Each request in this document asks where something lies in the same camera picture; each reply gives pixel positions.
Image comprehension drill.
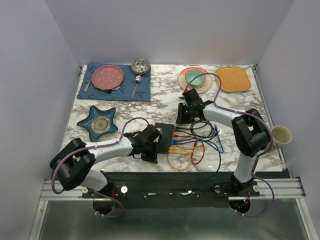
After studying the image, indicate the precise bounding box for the floral patterned bowl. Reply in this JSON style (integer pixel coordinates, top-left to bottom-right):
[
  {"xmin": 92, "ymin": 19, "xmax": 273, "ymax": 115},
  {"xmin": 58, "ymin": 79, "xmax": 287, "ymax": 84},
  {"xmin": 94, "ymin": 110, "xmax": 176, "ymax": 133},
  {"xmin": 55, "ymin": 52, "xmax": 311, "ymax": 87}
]
[{"xmin": 130, "ymin": 58, "xmax": 151, "ymax": 75}]

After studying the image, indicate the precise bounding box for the beige pink plate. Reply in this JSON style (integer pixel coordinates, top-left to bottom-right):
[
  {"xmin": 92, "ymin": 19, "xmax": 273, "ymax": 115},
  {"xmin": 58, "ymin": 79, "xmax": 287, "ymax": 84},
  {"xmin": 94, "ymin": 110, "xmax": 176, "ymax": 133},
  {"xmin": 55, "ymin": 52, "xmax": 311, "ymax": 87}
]
[{"xmin": 177, "ymin": 67, "xmax": 213, "ymax": 94}]

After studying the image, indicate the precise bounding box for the blue ethernet cable long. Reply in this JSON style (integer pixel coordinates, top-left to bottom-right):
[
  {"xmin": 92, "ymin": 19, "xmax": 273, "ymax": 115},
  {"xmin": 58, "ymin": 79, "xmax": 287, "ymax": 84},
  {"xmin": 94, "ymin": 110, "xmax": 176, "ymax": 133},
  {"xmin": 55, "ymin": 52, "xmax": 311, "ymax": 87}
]
[{"xmin": 171, "ymin": 138, "xmax": 223, "ymax": 181}]

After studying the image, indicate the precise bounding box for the red ethernet cable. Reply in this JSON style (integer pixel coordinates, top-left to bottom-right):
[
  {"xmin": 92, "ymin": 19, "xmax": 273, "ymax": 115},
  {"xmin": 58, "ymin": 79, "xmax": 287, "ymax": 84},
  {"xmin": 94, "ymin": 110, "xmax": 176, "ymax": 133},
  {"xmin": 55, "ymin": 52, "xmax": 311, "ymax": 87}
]
[{"xmin": 172, "ymin": 133, "xmax": 206, "ymax": 165}]

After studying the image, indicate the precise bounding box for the pink dotted plate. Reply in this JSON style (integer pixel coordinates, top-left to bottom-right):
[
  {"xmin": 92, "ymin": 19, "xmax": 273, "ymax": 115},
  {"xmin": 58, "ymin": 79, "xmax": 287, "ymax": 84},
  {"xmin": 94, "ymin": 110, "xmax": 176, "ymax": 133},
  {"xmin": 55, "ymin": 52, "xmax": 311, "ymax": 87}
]
[{"xmin": 91, "ymin": 65, "xmax": 124, "ymax": 91}]

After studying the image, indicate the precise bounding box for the green bowl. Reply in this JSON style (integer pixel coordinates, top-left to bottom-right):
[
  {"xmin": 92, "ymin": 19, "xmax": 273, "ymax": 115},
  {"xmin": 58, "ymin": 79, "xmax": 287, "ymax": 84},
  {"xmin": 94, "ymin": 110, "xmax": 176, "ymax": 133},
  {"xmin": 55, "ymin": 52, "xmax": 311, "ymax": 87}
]
[{"xmin": 184, "ymin": 69, "xmax": 206, "ymax": 87}]

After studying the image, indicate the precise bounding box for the black mounting base plate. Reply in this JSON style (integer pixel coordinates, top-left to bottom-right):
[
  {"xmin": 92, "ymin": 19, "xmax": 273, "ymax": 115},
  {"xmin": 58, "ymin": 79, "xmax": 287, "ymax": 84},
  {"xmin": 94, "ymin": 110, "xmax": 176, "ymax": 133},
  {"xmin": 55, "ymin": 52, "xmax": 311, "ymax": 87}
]
[{"xmin": 51, "ymin": 171, "xmax": 292, "ymax": 209}]

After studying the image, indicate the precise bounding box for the orange woven mat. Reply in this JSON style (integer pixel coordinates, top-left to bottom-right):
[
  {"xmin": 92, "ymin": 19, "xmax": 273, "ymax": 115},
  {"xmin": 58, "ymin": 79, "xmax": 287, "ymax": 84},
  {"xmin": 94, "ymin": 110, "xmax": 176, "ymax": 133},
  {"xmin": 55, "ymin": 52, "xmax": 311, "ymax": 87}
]
[{"xmin": 215, "ymin": 66, "xmax": 251, "ymax": 93}]

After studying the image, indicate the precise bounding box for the yellow ethernet cable loop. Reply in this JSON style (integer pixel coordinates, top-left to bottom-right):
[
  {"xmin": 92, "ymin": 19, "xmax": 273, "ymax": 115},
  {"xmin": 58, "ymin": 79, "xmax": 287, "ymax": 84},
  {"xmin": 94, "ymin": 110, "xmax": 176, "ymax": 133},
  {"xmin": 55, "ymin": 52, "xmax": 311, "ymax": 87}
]
[{"xmin": 166, "ymin": 147, "xmax": 196, "ymax": 172}]

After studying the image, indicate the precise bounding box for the blue star-shaped dish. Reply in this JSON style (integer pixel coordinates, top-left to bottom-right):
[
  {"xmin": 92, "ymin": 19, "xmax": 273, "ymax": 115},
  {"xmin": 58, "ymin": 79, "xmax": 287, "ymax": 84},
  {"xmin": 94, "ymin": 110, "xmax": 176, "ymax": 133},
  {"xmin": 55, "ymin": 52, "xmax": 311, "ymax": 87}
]
[{"xmin": 76, "ymin": 105, "xmax": 118, "ymax": 142}]

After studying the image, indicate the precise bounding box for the metal spoon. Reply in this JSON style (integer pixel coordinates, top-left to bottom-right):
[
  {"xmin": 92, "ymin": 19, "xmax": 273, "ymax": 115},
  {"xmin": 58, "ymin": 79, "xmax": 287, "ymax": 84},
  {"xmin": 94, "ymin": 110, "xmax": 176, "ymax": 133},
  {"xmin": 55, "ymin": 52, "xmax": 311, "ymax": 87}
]
[{"xmin": 131, "ymin": 75, "xmax": 142, "ymax": 98}]

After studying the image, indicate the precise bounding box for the metal fork handle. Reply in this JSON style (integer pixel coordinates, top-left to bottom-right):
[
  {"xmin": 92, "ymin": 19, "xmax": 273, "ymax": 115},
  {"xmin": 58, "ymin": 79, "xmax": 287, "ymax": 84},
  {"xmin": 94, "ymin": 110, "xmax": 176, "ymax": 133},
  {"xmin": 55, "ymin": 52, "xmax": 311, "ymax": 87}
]
[{"xmin": 84, "ymin": 80, "xmax": 92, "ymax": 92}]

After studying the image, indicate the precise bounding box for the black cable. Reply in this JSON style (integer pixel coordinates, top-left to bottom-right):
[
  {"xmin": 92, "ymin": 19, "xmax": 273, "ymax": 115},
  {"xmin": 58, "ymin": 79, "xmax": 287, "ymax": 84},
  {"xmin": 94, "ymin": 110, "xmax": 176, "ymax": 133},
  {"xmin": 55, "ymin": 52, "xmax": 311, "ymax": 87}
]
[{"xmin": 173, "ymin": 119, "xmax": 219, "ymax": 139}]

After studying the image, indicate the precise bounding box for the blue cloth placemat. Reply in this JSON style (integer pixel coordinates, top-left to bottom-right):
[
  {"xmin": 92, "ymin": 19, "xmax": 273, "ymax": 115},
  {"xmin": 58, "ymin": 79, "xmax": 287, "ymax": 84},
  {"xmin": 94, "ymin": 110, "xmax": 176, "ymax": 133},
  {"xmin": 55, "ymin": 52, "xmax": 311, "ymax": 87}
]
[{"xmin": 76, "ymin": 63, "xmax": 151, "ymax": 102}]

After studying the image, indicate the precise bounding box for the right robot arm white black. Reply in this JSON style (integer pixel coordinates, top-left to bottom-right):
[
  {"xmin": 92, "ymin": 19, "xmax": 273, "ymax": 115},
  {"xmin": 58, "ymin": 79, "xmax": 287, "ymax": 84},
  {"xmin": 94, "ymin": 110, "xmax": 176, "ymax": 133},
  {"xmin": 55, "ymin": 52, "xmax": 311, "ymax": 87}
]
[{"xmin": 176, "ymin": 89, "xmax": 273, "ymax": 196}]

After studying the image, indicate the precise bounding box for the cream printed mug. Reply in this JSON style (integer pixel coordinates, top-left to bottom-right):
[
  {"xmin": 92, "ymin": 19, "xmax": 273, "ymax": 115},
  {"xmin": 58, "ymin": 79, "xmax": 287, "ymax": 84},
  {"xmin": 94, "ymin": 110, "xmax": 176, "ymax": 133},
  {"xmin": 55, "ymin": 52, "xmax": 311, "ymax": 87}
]
[{"xmin": 270, "ymin": 125, "xmax": 292, "ymax": 152}]

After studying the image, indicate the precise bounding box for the black network switch box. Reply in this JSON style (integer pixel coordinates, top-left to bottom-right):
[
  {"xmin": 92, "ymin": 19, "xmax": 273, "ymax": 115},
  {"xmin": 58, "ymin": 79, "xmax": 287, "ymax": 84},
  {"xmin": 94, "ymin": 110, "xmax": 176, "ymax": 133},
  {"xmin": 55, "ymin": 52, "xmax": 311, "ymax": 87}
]
[{"xmin": 155, "ymin": 122, "xmax": 175, "ymax": 154}]

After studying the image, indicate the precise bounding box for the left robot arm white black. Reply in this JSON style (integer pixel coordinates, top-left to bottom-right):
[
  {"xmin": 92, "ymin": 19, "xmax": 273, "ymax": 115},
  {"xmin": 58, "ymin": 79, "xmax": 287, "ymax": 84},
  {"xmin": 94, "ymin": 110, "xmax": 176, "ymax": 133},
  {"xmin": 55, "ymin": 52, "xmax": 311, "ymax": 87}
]
[{"xmin": 49, "ymin": 124, "xmax": 162, "ymax": 198}]

